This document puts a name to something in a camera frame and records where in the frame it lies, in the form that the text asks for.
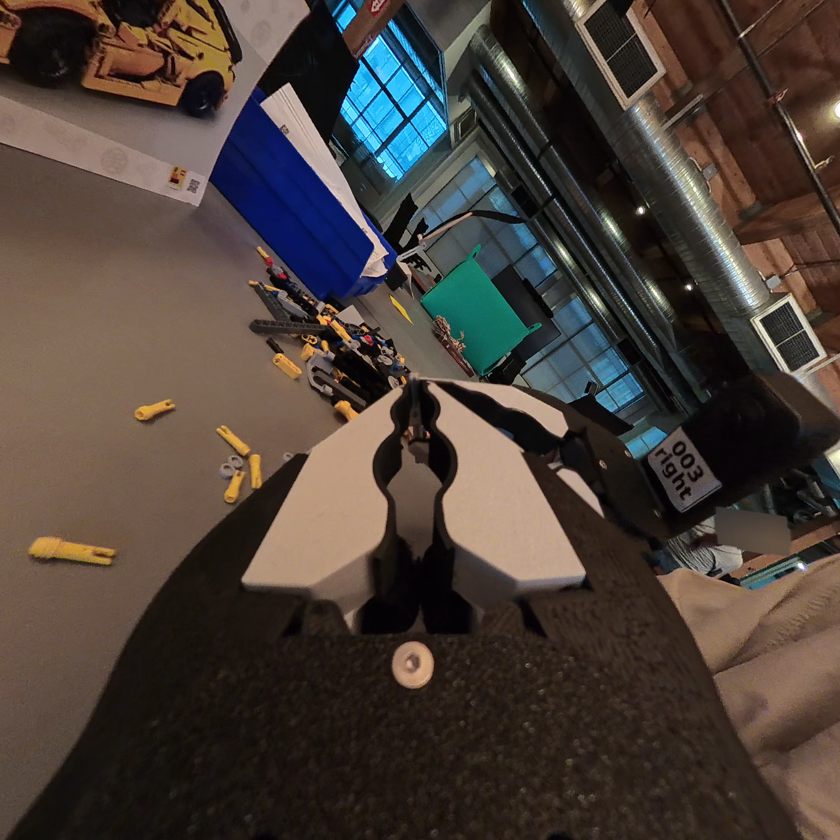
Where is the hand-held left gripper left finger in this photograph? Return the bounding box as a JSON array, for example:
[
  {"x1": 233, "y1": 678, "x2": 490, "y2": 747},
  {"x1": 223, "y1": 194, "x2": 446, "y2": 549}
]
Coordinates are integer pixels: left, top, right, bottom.
[{"x1": 241, "y1": 387, "x2": 421, "y2": 634}]

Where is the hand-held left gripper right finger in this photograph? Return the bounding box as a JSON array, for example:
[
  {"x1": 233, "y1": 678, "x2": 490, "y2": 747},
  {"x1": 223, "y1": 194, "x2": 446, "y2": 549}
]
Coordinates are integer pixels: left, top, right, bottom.
[{"x1": 423, "y1": 384, "x2": 586, "y2": 634}]

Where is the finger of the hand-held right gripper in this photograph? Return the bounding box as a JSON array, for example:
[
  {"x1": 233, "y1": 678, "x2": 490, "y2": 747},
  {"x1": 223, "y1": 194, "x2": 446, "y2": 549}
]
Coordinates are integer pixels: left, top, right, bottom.
[
  {"x1": 554, "y1": 466, "x2": 606, "y2": 518},
  {"x1": 422, "y1": 377, "x2": 572, "y2": 455}
]

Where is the small grey Technic assembly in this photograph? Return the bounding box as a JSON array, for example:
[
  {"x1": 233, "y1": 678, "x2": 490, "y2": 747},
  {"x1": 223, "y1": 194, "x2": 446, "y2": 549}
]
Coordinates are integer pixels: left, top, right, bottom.
[{"x1": 403, "y1": 379, "x2": 434, "y2": 463}]

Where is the person's right forearm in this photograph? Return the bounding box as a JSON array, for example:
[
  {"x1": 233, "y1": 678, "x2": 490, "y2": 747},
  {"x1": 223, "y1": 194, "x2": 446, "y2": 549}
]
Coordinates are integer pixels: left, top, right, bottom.
[{"x1": 659, "y1": 558, "x2": 840, "y2": 673}]

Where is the grey desk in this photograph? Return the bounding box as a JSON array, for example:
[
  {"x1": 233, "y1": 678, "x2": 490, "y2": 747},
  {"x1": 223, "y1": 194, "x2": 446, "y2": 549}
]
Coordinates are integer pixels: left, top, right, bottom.
[{"x1": 0, "y1": 141, "x2": 421, "y2": 821}]

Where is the black monitor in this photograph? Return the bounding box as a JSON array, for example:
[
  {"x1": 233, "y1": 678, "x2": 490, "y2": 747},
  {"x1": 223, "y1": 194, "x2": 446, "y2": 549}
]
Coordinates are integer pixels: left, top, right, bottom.
[{"x1": 491, "y1": 266, "x2": 563, "y2": 385}]

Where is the teal folding bin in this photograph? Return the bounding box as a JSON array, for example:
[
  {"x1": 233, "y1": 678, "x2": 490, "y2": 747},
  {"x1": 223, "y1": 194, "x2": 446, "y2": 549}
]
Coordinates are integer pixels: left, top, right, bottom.
[{"x1": 420, "y1": 245, "x2": 542, "y2": 376}]

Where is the pile of toy bricks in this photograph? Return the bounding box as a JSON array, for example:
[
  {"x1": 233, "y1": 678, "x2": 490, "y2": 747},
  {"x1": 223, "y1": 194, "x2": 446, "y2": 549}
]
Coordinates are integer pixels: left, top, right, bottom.
[{"x1": 249, "y1": 246, "x2": 411, "y2": 421}]

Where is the white air vent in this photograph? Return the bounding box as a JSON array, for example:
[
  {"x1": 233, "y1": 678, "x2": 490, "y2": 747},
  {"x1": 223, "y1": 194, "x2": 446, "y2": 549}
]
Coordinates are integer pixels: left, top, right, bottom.
[
  {"x1": 751, "y1": 294, "x2": 828, "y2": 375},
  {"x1": 577, "y1": 0, "x2": 667, "y2": 109}
]

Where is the blue storage bin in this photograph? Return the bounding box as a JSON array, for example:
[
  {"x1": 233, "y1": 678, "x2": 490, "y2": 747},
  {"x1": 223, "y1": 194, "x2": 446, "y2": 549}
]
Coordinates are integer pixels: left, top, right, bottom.
[{"x1": 210, "y1": 98, "x2": 398, "y2": 299}]

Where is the person's beige jacket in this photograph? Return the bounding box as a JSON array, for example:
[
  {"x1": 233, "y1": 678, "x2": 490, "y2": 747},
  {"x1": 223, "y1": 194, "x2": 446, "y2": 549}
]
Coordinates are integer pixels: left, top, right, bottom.
[{"x1": 712, "y1": 630, "x2": 840, "y2": 840}]

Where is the blue bin with papers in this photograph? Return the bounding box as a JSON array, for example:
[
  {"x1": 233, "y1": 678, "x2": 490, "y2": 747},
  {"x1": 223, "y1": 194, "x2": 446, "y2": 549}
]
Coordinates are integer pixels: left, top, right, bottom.
[{"x1": 260, "y1": 84, "x2": 388, "y2": 277}]

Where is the black upright panel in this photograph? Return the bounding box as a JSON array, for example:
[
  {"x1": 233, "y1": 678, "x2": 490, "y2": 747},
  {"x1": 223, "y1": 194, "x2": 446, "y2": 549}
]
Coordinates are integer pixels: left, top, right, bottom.
[{"x1": 256, "y1": 0, "x2": 361, "y2": 145}]

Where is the white instruction booklet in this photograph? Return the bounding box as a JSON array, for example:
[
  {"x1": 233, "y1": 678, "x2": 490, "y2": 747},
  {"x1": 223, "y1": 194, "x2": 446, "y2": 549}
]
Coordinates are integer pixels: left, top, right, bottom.
[{"x1": 0, "y1": 0, "x2": 309, "y2": 207}]

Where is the silver ventilation duct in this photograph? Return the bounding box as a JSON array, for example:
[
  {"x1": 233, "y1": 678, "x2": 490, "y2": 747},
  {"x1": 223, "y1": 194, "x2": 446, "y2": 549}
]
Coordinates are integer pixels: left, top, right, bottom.
[{"x1": 469, "y1": 0, "x2": 795, "y2": 368}]

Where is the brown post red label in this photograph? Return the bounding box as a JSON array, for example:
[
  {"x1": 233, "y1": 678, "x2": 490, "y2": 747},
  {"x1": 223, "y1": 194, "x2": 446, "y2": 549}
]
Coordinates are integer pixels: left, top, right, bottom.
[{"x1": 344, "y1": 0, "x2": 404, "y2": 60}]

